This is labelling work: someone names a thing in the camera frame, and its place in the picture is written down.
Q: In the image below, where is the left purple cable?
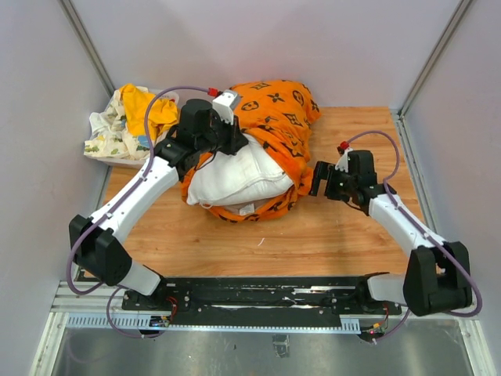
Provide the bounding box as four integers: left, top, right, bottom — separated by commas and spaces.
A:
66, 85, 218, 340

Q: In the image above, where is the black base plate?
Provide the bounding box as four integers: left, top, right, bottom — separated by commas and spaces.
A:
121, 277, 402, 331

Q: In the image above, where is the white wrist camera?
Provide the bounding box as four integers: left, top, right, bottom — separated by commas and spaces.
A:
335, 147, 353, 173
212, 89, 242, 125

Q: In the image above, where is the white printed cloth in basket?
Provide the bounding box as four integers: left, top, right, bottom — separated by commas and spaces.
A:
82, 89, 159, 161

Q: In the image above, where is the white pillow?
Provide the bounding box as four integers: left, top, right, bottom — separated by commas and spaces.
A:
186, 135, 294, 206

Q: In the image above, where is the aluminium rail frame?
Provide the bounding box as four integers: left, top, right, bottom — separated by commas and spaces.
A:
27, 280, 488, 376

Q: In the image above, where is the purple cable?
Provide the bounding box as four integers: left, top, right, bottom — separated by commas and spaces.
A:
66, 85, 218, 340
337, 130, 484, 345

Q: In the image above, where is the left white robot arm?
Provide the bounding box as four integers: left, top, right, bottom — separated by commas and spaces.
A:
69, 90, 248, 310

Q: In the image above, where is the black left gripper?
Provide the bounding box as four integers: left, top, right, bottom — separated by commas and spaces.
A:
196, 110, 248, 155

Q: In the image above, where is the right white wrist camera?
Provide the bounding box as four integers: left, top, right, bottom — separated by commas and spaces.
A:
335, 147, 353, 173

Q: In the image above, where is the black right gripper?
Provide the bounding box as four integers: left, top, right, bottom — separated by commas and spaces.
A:
302, 161, 357, 202

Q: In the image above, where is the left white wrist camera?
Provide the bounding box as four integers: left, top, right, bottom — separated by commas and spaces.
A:
212, 89, 242, 125

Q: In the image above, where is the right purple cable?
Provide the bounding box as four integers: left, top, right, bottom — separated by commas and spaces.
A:
337, 130, 484, 345

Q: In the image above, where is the white plastic basket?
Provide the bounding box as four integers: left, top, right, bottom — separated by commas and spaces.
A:
87, 88, 181, 169

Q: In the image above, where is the yellow cloth in basket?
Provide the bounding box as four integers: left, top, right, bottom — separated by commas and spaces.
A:
119, 84, 178, 141

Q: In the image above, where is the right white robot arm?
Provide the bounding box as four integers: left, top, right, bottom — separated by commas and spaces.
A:
310, 149, 473, 316

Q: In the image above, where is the orange flower-pattern pillowcase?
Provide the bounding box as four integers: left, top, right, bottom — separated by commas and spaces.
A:
181, 80, 321, 223

